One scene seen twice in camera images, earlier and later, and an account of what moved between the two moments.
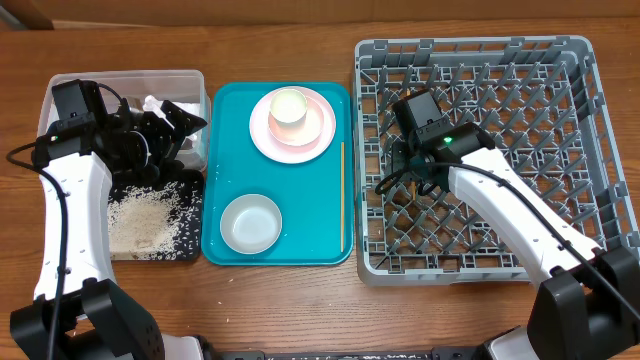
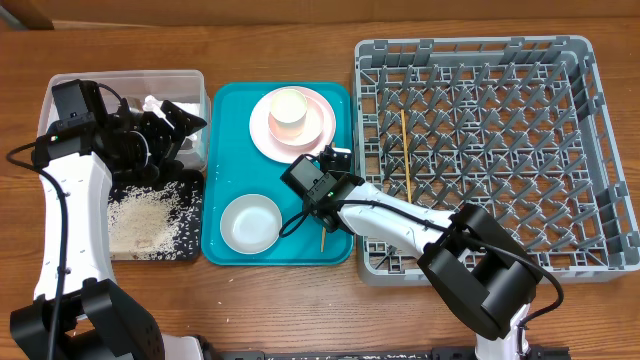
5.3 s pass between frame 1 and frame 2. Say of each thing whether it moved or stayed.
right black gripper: moved
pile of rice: stayed
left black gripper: stayed
